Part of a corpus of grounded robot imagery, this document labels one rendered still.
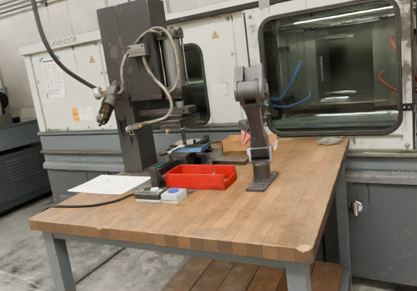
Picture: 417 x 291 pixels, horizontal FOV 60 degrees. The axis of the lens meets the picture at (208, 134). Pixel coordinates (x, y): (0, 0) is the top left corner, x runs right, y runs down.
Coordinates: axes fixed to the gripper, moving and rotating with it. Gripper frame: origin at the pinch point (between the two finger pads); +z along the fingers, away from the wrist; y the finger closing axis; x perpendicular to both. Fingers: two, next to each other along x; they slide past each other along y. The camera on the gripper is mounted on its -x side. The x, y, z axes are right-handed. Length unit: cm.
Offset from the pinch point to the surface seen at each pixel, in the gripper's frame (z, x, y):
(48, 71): 51, -50, 191
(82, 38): 12, -48, 158
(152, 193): 17.1, 39.7, 10.7
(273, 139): 4.5, -35.4, -1.0
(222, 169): 8.1, 13.5, -0.5
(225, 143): 13.4, -21.6, 16.7
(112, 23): -24, 14, 72
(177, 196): 12.6, 38.4, 1.5
